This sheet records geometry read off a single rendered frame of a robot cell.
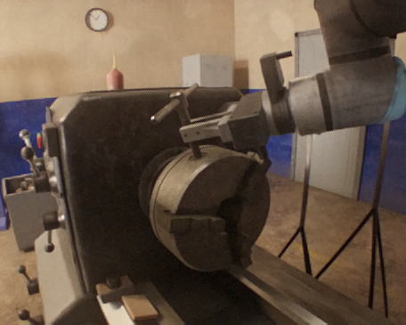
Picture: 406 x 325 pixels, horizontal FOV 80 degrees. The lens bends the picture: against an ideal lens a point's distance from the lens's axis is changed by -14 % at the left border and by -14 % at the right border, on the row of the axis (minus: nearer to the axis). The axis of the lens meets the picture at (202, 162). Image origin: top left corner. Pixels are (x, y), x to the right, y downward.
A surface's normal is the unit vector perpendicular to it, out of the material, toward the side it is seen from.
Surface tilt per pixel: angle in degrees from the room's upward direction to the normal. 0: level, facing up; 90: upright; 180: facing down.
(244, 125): 106
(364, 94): 96
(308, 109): 93
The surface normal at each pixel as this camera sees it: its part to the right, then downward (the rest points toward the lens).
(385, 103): -0.29, 0.55
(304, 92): -0.46, -0.24
